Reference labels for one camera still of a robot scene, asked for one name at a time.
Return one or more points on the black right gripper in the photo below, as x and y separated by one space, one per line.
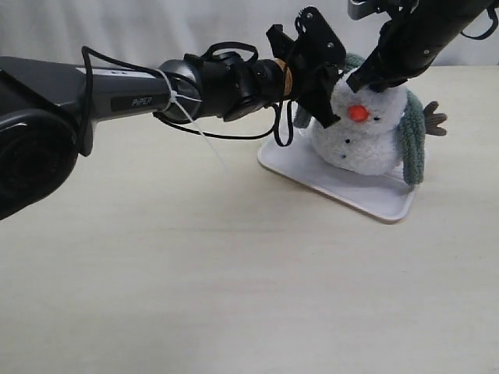
411 44

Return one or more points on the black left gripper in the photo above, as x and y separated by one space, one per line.
312 63

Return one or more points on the green knitted scarf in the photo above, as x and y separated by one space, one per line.
411 144

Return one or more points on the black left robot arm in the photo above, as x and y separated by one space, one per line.
50 110

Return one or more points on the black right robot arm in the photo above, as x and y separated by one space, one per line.
399 9

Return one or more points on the white plush snowman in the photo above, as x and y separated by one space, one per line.
362 136

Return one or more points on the white plastic tray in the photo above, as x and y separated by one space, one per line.
301 164

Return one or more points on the white zip tie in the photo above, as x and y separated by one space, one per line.
174 100

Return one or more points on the white curtain backdrop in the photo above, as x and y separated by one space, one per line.
150 32

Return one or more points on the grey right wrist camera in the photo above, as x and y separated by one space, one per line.
360 9

